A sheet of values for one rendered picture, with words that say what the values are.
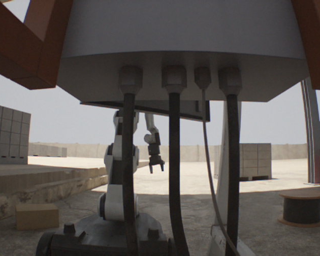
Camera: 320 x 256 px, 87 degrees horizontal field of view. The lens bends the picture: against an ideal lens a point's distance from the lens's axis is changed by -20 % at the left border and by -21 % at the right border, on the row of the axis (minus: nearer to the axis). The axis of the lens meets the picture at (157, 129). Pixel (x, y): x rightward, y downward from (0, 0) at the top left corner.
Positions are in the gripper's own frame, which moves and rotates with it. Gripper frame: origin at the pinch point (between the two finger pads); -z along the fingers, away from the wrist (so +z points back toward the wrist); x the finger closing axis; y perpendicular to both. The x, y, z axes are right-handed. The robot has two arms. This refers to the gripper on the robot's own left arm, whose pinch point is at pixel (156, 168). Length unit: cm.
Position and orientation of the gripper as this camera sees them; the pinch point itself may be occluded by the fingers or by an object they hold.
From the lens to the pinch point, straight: 155.8
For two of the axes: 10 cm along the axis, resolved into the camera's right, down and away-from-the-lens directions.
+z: -1.4, -9.5, 2.9
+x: 7.5, -2.9, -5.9
